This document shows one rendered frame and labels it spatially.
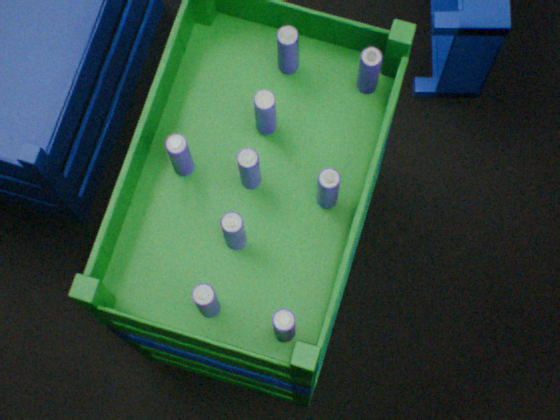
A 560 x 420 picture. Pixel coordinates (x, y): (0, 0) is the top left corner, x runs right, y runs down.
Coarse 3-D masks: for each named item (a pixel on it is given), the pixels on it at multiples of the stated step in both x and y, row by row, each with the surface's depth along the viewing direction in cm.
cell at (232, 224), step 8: (224, 216) 82; (232, 216) 82; (240, 216) 82; (224, 224) 82; (232, 224) 81; (240, 224) 82; (224, 232) 82; (232, 232) 81; (240, 232) 82; (232, 240) 84; (240, 240) 85; (232, 248) 87; (240, 248) 87
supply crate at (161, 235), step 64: (192, 0) 89; (256, 0) 88; (192, 64) 92; (256, 64) 92; (320, 64) 92; (384, 64) 89; (192, 128) 90; (256, 128) 90; (320, 128) 90; (384, 128) 85; (128, 192) 87; (192, 192) 89; (256, 192) 89; (128, 256) 87; (192, 256) 87; (256, 256) 87; (320, 256) 87; (128, 320) 83; (192, 320) 86; (256, 320) 86; (320, 320) 86
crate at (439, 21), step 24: (432, 0) 128; (456, 0) 128; (480, 0) 107; (504, 0) 107; (432, 24) 107; (456, 24) 106; (480, 24) 106; (504, 24) 106; (432, 48) 126; (456, 48) 111; (480, 48) 111; (456, 72) 117; (480, 72) 117; (432, 96) 125; (456, 96) 125
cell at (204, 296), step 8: (200, 288) 80; (208, 288) 80; (192, 296) 80; (200, 296) 80; (208, 296) 80; (216, 296) 82; (200, 304) 80; (208, 304) 80; (216, 304) 83; (208, 312) 83; (216, 312) 85
